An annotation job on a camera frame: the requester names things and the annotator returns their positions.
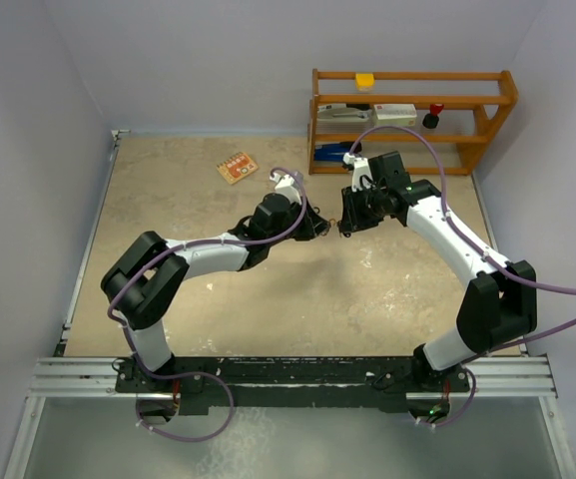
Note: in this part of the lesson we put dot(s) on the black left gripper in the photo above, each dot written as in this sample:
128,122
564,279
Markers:
311,226

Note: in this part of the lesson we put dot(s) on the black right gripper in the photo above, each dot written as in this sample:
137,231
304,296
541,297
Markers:
352,221

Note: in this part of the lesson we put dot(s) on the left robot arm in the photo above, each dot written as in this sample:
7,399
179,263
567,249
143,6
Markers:
143,282

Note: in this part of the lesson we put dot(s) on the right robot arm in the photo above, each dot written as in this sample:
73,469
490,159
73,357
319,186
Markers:
497,306

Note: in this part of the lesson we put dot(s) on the orange spiral notebook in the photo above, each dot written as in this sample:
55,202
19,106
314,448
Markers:
237,167

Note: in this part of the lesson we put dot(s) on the blue stapler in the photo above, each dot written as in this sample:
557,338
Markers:
331,152

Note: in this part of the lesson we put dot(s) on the white and red box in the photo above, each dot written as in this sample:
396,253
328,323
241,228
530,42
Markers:
399,115

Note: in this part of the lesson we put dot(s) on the red and black stamp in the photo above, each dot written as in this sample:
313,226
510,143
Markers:
431,119

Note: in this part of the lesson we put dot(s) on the wooden shelf rack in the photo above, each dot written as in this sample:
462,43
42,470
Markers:
463,111

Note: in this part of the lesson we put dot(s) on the white stapler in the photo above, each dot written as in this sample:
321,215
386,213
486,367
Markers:
343,112

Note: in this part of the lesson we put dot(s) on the yellow-lidded container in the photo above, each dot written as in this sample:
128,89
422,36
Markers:
364,82

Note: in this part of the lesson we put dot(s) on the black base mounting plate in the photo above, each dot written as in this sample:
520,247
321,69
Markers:
389,384

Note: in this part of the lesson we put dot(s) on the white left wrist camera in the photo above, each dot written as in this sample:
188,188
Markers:
286,184

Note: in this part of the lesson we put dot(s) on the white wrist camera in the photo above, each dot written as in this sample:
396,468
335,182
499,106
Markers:
286,184
361,178

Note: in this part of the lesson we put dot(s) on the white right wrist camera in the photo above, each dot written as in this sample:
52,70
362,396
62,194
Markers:
361,178

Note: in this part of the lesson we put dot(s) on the aluminium frame rail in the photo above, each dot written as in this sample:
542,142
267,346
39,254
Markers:
94,377

